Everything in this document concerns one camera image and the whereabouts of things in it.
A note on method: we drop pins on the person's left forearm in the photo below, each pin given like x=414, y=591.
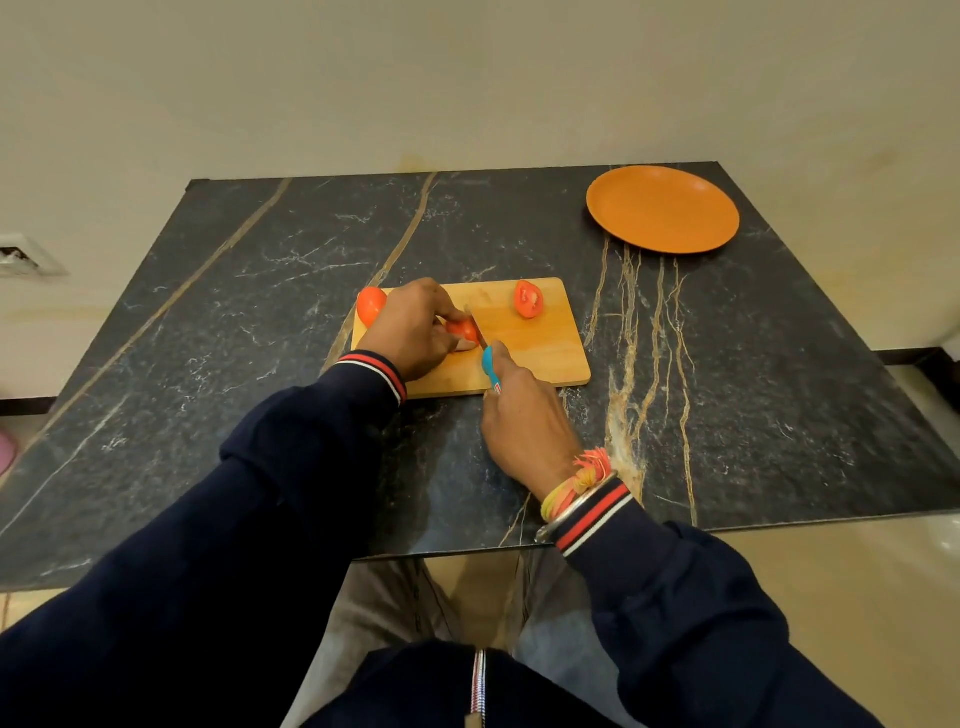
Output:
x=225, y=540

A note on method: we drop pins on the person's right forearm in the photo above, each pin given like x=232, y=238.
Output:
x=675, y=622

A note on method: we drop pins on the silver bangle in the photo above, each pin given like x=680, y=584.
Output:
x=577, y=506

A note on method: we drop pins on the person's right hand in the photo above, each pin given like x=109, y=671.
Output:
x=525, y=427

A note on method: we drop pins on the grey trousers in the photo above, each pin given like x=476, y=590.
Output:
x=375, y=607

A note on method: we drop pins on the person's right fingers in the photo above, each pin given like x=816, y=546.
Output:
x=505, y=361

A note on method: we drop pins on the white wall socket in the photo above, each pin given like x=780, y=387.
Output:
x=22, y=255

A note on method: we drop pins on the wooden cutting board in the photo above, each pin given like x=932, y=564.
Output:
x=536, y=349

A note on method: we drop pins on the person's left hand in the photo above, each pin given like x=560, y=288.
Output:
x=405, y=326

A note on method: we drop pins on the orange plate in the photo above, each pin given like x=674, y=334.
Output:
x=662, y=209

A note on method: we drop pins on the person's left thumb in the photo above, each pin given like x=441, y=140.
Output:
x=465, y=346

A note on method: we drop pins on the navy zip jacket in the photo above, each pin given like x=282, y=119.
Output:
x=420, y=690

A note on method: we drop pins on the whole red tomato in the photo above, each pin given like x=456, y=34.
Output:
x=370, y=305

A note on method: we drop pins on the tomato half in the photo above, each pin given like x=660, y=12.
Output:
x=529, y=299

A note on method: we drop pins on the cut tomato piece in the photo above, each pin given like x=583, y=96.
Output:
x=465, y=328

